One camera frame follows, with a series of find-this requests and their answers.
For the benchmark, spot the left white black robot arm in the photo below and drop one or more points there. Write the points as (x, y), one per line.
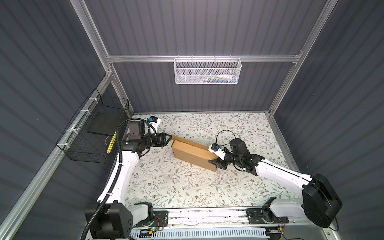
(110, 217)

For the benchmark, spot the white wire mesh basket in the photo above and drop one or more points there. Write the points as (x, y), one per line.
(190, 71)

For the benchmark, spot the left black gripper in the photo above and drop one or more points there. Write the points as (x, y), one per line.
(161, 141)

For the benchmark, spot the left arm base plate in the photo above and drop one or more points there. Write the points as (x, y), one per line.
(160, 219)

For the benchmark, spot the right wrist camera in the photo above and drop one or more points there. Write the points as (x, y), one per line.
(217, 150)

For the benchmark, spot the markers in white basket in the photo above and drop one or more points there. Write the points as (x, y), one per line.
(220, 79)

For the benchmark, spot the white perforated cable tray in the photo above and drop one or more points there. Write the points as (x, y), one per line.
(203, 234)

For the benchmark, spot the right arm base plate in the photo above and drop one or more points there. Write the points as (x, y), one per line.
(264, 216)

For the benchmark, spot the brown cardboard box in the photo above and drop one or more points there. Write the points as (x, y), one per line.
(193, 153)

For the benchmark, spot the black wire basket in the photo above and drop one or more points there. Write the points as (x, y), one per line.
(91, 136)

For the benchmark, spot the yellow green striped tool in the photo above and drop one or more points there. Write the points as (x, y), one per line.
(111, 144)

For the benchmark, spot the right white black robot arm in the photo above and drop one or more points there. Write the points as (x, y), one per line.
(316, 199)

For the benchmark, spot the black foam pad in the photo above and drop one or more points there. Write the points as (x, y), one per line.
(104, 124)

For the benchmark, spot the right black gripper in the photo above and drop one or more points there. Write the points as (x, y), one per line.
(219, 162)

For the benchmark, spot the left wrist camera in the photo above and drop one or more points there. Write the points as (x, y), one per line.
(154, 121)

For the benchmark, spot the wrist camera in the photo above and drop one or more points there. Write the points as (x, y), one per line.
(154, 121)
(217, 150)

